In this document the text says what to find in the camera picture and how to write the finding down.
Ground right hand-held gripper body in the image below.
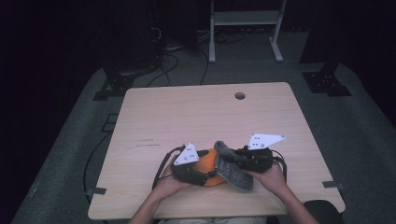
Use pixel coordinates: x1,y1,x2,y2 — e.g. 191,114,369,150
236,133,287,175

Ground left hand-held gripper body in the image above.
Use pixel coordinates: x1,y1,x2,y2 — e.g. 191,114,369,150
170,142,210,188

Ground orange plush toy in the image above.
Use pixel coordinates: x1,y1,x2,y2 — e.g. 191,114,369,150
191,147,229,188

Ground grey fuzzy cloth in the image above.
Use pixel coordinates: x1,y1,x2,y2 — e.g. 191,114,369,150
213,140,255,192

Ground person's left hand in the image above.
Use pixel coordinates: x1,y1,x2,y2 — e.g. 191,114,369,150
151,163,194,203

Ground person's right hand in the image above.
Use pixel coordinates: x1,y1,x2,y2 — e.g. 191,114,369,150
245,161,291,198

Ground grey tape strip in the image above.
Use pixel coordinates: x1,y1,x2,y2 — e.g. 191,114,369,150
85,187,107,197
321,180,347,191

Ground black chair seat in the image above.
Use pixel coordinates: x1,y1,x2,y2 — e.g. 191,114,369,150
304,199,344,224

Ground black stand with bolted base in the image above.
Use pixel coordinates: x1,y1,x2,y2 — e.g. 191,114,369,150
299,0,353,98

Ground white metal stand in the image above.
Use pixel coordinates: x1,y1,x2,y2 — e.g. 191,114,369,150
208,0,289,64

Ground right hand-held gripper cable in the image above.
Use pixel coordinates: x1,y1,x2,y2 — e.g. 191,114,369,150
270,149,288,184

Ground black straight floor cable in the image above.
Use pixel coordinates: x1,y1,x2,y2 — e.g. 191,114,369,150
199,48,210,86

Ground black looped floor cable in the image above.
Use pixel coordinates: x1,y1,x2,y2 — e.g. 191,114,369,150
146,51,180,89

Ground long black floor cable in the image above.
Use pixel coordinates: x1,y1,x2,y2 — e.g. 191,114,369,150
82,132,113,203

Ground black stand with cables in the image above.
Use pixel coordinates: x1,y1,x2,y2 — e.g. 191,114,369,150
92,0,163,102

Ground cable bundle under stand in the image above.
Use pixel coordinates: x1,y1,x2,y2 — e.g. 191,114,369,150
197,28,248,45

